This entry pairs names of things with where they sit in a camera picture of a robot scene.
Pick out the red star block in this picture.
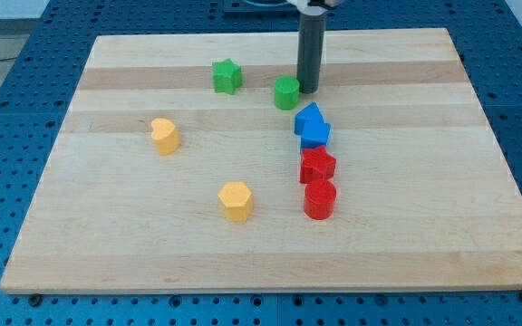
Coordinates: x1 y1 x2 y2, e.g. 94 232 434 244
299 145 337 184

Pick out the green star block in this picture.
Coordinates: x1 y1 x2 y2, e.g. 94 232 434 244
212 58 243 95

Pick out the yellow heart block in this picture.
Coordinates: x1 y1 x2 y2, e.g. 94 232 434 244
150 118 181 156

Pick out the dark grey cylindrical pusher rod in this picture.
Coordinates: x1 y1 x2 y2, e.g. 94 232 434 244
296 14 326 94

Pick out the blue triangle block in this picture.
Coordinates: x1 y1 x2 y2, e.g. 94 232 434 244
294 101 324 136

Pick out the light wooden board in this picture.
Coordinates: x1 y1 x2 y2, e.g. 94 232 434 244
0 28 522 294

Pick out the blue cube block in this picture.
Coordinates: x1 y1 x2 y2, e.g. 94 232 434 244
300 120 331 149

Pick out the yellow hexagon block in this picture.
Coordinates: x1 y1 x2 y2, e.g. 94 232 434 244
217 181 254 222

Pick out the dark blue base plate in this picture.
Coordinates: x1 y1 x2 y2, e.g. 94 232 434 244
219 0 297 16

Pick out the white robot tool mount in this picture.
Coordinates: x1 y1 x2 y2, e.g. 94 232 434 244
287 0 342 15

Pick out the green cylinder block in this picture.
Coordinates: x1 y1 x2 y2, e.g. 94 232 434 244
274 75 300 110

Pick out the red cylinder block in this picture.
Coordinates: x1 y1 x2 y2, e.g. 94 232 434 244
304 179 337 220

